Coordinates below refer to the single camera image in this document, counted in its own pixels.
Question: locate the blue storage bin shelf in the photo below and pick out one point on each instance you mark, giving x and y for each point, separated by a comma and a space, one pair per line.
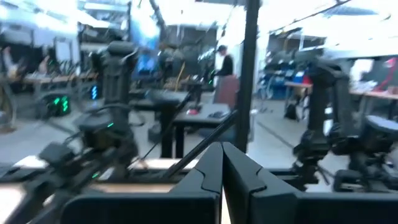
292, 76

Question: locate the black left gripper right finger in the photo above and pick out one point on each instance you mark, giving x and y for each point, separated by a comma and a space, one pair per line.
273, 205

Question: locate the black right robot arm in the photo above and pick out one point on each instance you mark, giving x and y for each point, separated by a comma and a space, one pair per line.
116, 93

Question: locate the black office desk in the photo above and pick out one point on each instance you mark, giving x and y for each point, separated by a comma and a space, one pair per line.
202, 119
166, 98

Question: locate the black background robot arm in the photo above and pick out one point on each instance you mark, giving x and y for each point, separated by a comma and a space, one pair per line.
317, 102

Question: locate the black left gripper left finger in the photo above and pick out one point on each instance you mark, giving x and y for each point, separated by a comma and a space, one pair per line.
186, 205

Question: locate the person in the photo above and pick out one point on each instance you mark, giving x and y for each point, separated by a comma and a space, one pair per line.
227, 63

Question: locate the wooden workbench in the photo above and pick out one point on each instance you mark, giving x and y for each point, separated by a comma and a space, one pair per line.
373, 93

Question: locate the green lit computer case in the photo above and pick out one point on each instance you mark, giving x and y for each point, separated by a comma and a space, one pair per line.
59, 104

